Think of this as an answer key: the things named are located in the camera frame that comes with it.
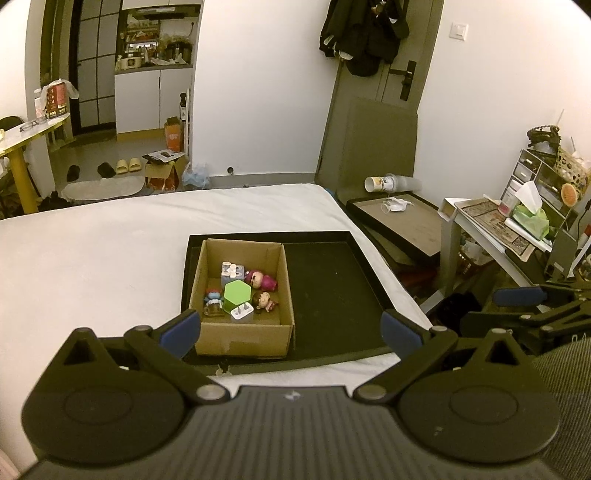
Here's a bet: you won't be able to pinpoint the large cardboard panel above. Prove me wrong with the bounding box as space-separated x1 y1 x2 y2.
318 96 420 185

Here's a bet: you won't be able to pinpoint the grey desk organizer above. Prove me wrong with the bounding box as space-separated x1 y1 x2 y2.
501 148 591 232

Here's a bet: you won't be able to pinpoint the black door lock handle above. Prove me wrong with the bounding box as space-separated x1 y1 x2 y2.
389 60 419 101

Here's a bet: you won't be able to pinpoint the green hexagonal box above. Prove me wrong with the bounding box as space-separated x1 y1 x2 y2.
223 280 254 313

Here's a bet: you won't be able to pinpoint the olive green door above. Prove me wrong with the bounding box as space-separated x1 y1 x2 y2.
315 0 445 190

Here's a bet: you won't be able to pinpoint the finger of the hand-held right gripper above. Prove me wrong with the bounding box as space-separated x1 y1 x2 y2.
463 301 591 350
492 281 591 307

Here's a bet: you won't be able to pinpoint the blue and red figurine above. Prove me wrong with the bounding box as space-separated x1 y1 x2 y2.
203 288 225 319

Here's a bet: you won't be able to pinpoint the dark grid sliding door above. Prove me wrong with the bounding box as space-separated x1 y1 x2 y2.
69 0 123 134

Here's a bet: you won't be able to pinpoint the white floor mat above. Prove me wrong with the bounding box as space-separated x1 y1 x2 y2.
62 175 145 202

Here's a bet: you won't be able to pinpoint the brown-haired doll figurine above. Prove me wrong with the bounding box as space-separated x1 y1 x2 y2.
252 291 280 313

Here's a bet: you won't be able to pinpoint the blue plastic bag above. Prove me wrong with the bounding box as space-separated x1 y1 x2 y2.
181 162 212 189

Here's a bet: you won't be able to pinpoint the grey textured fabric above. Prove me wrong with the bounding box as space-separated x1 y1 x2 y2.
531 337 591 480

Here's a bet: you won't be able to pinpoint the woven basket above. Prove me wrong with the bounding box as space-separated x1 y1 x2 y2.
554 145 591 195

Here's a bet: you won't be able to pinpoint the black tray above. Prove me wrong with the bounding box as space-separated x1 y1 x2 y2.
180 231 398 376

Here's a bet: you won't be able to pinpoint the black framed board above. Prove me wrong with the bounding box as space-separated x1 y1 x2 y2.
345 191 444 268

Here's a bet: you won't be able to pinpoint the green tissue box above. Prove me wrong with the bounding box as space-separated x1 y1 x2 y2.
512 180 551 241

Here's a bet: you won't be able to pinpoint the black hanging jackets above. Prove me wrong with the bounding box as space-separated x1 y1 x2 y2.
318 0 411 77

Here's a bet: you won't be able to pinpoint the red box in plastic bag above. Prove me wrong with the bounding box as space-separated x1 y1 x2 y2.
36 78 79 120

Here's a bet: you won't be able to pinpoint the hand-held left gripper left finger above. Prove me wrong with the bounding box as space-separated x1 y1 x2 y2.
60 309 232 403

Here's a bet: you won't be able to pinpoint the brown cardboard box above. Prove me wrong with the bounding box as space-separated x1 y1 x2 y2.
142 150 190 192

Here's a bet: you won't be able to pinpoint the table with yellow leg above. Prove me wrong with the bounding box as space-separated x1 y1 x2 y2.
0 115 71 215

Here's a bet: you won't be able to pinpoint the orange carton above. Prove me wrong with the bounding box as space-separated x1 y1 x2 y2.
164 117 185 152

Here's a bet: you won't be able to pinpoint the pink figurine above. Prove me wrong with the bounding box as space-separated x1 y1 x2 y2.
244 270 279 292

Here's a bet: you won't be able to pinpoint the dark object on organizer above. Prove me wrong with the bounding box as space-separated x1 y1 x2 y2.
527 126 561 153

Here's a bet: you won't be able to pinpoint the white kitchen cabinet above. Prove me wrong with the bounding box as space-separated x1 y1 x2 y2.
114 68 192 136

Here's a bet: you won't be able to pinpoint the white desk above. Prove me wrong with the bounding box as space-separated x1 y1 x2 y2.
438 196 555 305

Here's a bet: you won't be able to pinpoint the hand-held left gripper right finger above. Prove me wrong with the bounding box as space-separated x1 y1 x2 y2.
353 309 532 402

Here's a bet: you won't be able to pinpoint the stack of paper cups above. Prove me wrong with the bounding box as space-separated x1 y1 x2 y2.
364 174 423 193

